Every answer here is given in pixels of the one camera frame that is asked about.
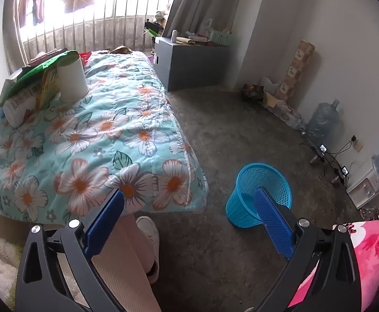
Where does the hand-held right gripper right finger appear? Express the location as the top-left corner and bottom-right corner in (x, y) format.
(253, 187), (362, 312)

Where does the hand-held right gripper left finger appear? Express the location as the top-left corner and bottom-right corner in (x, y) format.
(15, 190), (125, 312)

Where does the blue plastic waste basket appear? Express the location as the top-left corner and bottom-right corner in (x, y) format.
(226, 162), (292, 229)

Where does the white paper cup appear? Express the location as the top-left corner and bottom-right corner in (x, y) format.
(57, 53), (89, 103)

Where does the white shoe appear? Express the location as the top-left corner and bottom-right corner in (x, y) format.
(136, 215), (161, 285)

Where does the person's beige trouser leg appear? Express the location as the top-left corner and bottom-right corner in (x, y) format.
(92, 214), (162, 312)

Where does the white plastic bottle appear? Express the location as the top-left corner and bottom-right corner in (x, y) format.
(0, 93), (38, 127)

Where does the phone on stand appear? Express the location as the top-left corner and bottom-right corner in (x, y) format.
(331, 166), (351, 185)
(310, 144), (328, 166)

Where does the white water dispenser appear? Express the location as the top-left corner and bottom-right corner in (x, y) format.
(346, 156), (379, 209)

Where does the pile of small wrappers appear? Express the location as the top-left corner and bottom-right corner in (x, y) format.
(360, 206), (379, 223)

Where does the yellow striped snack packet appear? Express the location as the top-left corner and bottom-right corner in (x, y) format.
(35, 68), (61, 110)

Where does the green snack packet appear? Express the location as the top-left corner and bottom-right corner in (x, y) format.
(0, 50), (79, 105)

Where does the pile of plastic bags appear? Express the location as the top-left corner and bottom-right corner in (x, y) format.
(264, 93), (304, 127)

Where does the clear blue water jug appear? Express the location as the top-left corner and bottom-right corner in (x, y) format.
(305, 98), (340, 142)

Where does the brown snack packet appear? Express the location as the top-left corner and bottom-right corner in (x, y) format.
(22, 49), (68, 69)

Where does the dark snack box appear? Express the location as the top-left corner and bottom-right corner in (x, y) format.
(242, 84), (264, 102)

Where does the grey curtain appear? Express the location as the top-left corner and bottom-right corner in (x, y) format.
(162, 0), (270, 38)
(2, 0), (30, 72)

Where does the patterned tall box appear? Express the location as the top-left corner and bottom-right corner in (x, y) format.
(275, 39), (316, 101)

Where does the pink hanging garment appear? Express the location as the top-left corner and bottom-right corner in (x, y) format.
(17, 0), (45, 28)

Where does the grey cabinet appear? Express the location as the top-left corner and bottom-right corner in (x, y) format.
(154, 37), (231, 92)

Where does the white storage basket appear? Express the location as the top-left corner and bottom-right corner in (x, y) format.
(209, 29), (233, 46)

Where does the pile of clothes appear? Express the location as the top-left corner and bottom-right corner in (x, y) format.
(155, 10), (170, 27)

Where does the black cable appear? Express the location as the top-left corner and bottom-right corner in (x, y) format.
(300, 133), (362, 176)

